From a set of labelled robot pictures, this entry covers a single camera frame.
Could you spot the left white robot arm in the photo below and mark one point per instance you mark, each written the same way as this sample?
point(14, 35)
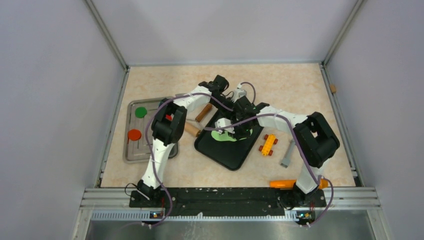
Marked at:
point(168, 125)

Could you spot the green dough disc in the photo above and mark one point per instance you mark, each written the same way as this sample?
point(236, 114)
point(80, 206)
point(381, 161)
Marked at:
point(140, 112)

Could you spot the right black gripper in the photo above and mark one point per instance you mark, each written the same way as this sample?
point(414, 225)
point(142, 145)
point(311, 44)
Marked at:
point(238, 135)

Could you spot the green dough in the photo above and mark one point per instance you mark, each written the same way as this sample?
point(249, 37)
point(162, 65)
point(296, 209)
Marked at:
point(226, 136)

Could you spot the orange dough disc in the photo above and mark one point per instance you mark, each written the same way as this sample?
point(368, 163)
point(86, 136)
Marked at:
point(134, 135)

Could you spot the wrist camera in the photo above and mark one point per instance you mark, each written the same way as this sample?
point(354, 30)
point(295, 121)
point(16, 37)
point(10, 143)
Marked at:
point(222, 125)
point(238, 93)

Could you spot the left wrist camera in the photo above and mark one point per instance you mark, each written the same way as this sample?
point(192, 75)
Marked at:
point(238, 93)

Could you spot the silver metal tray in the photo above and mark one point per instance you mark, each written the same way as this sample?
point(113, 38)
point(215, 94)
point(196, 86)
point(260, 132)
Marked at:
point(138, 151)

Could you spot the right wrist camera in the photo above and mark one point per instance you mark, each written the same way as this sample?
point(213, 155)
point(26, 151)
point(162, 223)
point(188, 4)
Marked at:
point(222, 125)

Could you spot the small wooden cork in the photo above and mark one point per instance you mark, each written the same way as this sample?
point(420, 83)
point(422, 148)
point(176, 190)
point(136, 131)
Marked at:
point(332, 88)

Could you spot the red dough disc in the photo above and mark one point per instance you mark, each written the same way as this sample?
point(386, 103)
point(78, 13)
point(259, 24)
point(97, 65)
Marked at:
point(169, 117)

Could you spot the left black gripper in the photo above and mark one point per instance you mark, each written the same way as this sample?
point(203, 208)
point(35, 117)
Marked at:
point(232, 113)

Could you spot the grey plastic bolt toy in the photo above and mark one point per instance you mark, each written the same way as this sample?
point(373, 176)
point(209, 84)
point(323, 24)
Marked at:
point(286, 160)

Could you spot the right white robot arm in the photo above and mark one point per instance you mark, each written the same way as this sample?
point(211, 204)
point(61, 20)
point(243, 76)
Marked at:
point(315, 139)

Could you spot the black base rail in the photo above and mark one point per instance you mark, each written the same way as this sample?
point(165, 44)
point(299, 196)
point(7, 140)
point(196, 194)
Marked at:
point(228, 201)

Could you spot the wooden dough roller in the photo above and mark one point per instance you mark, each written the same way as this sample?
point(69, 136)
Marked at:
point(193, 126)

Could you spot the black baking tray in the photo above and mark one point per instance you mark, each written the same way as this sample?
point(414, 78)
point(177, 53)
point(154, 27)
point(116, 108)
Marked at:
point(230, 155)

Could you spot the yellow toy brick car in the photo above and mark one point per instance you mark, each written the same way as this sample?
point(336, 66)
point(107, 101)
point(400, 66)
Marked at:
point(269, 141)

